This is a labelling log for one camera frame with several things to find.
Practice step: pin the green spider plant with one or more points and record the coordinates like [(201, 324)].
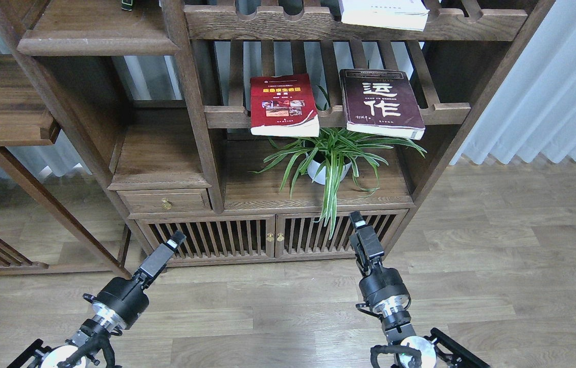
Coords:
[(336, 144)]

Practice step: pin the wooden side table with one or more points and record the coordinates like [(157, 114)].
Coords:
[(25, 121)]

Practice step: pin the white curtain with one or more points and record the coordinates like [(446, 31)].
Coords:
[(534, 111)]

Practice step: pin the red paperback book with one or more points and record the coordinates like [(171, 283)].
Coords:
[(283, 106)]

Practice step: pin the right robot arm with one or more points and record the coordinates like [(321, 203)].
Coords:
[(411, 350)]

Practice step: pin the dark maroon book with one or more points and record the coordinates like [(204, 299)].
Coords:
[(380, 102)]

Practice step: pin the small wooden drawer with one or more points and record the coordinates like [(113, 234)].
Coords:
[(165, 201)]

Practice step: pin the white book on top shelf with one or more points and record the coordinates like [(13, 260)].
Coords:
[(402, 15)]

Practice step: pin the white plant pot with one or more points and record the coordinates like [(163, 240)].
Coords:
[(319, 174)]

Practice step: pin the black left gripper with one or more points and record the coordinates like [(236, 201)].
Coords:
[(120, 303)]

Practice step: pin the right slatted cabinet door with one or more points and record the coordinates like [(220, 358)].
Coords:
[(303, 237)]

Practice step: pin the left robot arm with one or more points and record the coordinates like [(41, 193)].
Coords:
[(77, 351)]

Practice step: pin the left slatted cabinet door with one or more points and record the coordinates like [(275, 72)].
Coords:
[(215, 240)]

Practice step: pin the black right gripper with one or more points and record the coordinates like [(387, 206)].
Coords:
[(383, 290)]

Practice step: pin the slatted cabinet door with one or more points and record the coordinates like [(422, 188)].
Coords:
[(303, 237), (215, 240)]

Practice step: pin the small dark object on shelf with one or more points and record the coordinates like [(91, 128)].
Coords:
[(127, 5)]

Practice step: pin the dark wooden bookshelf cabinet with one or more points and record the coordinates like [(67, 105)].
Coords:
[(156, 98)]

